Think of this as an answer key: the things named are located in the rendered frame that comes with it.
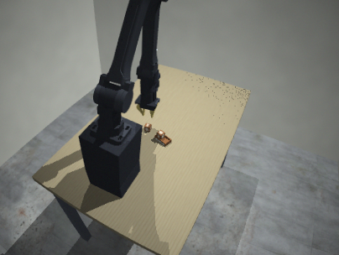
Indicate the brown cube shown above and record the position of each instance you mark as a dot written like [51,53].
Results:
[147,127]
[160,134]

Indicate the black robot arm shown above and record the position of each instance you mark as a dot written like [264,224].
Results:
[110,124]

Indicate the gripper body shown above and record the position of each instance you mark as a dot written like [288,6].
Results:
[147,101]

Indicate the brown open tray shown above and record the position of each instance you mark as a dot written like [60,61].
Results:
[165,141]

